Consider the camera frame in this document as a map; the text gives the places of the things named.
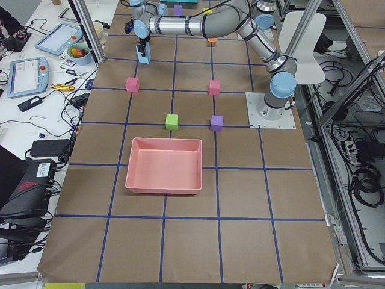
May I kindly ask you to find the pink block near left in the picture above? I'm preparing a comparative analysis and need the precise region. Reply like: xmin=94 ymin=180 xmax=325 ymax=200
xmin=208 ymin=80 xmax=221 ymax=96

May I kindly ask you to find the pink block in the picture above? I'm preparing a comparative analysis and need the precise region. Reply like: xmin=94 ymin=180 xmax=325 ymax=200
xmin=125 ymin=77 xmax=140 ymax=93
xmin=208 ymin=80 xmax=221 ymax=96

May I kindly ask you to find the white chair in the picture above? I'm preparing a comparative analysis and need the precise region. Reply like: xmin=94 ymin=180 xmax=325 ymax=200
xmin=279 ymin=11 xmax=326 ymax=85

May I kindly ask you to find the teal plastic bin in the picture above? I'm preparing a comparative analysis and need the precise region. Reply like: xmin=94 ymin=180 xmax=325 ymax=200
xmin=160 ymin=0 xmax=199 ymax=4

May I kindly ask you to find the teach pendant tablet far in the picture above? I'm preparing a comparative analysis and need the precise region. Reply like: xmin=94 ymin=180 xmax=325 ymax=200
xmin=34 ymin=23 xmax=83 ymax=55

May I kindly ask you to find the pink plastic bin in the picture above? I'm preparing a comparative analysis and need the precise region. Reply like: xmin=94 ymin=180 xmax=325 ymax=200
xmin=125 ymin=137 xmax=203 ymax=195

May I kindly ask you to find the black power adapter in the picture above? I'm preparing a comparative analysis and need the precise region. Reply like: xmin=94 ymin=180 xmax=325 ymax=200
xmin=18 ymin=96 xmax=43 ymax=112

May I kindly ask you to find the purple block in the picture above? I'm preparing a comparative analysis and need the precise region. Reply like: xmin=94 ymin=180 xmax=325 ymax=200
xmin=173 ymin=5 xmax=183 ymax=16
xmin=209 ymin=115 xmax=224 ymax=132

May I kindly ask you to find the green bowl with fruit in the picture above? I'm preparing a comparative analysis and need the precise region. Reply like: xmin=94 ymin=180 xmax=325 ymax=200
xmin=61 ymin=42 xmax=92 ymax=66

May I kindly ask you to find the bowl with lemon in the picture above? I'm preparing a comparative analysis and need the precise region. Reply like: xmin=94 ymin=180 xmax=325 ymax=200
xmin=93 ymin=21 xmax=106 ymax=45

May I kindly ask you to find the yellow block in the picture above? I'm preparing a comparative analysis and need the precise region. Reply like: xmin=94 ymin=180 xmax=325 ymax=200
xmin=203 ymin=7 xmax=212 ymax=14

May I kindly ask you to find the orange block near right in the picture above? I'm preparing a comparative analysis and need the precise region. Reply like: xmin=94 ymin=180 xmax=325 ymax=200
xmin=207 ymin=38 xmax=217 ymax=48

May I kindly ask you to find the purple block near left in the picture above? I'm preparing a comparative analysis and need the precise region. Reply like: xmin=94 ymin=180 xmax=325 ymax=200
xmin=209 ymin=115 xmax=224 ymax=132

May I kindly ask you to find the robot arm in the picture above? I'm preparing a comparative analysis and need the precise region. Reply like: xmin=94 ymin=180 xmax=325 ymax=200
xmin=129 ymin=1 xmax=297 ymax=120
xmin=129 ymin=0 xmax=168 ymax=19

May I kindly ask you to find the light blue block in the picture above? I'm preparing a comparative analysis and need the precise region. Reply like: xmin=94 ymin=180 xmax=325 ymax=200
xmin=136 ymin=43 xmax=150 ymax=57
xmin=138 ymin=54 xmax=151 ymax=64

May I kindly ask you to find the green block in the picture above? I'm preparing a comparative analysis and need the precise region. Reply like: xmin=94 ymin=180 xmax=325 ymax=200
xmin=165 ymin=114 xmax=179 ymax=131

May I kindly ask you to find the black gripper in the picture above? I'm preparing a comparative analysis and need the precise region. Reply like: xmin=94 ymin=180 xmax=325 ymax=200
xmin=137 ymin=36 xmax=150 ymax=44

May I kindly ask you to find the purple block right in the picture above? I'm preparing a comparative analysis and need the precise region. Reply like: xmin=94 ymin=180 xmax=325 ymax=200
xmin=173 ymin=5 xmax=183 ymax=16

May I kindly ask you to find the pink block far left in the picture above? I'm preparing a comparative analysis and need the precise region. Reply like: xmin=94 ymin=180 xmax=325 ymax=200
xmin=125 ymin=77 xmax=140 ymax=93

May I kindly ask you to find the teach pendant tablet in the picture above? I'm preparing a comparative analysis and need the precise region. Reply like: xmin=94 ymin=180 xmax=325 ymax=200
xmin=34 ymin=23 xmax=83 ymax=55
xmin=7 ymin=57 xmax=49 ymax=98

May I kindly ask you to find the teach pendant tablet near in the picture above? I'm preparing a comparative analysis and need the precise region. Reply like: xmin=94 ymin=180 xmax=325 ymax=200
xmin=7 ymin=57 xmax=49 ymax=98

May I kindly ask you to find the aluminium frame post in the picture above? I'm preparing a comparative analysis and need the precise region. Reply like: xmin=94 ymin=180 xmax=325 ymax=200
xmin=68 ymin=0 xmax=105 ymax=64

